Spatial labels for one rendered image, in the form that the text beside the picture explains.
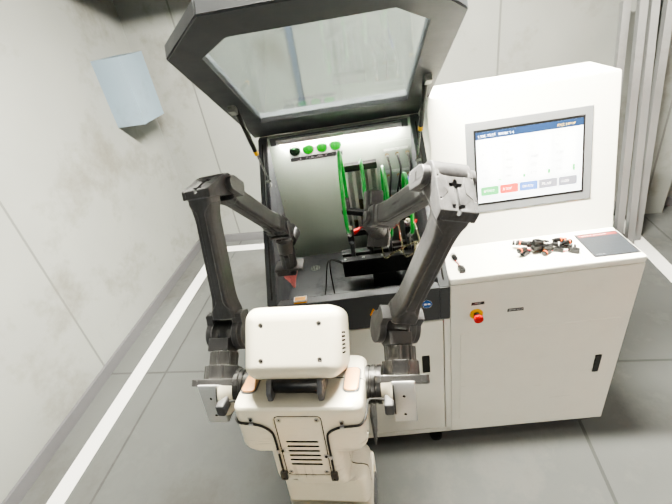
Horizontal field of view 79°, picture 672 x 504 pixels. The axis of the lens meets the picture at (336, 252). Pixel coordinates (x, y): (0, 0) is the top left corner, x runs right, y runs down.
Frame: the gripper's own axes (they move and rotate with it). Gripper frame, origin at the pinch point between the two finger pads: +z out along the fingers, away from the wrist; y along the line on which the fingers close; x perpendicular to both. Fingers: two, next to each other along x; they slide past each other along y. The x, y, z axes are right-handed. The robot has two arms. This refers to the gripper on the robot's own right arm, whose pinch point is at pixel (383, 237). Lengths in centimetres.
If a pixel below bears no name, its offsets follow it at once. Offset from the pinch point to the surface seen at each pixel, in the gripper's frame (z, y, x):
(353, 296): 18.8, -19.0, 14.2
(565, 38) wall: 161, 183, -92
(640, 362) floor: 136, -38, -118
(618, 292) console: 46, -11, -82
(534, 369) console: 66, -43, -55
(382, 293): 20.7, -17.2, 3.4
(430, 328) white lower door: 37.4, -28.9, -13.5
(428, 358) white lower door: 48, -41, -12
